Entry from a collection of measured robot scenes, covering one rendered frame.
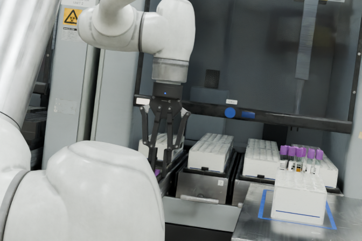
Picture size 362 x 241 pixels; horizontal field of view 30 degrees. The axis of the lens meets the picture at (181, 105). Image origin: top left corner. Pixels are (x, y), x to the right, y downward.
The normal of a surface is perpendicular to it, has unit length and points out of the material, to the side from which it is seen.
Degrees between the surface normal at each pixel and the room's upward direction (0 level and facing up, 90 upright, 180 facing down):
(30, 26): 66
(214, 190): 90
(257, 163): 90
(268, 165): 90
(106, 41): 148
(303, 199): 90
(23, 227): 78
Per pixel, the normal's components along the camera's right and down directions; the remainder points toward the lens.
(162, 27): -0.19, -0.03
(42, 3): 0.76, -0.22
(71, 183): -0.20, -0.40
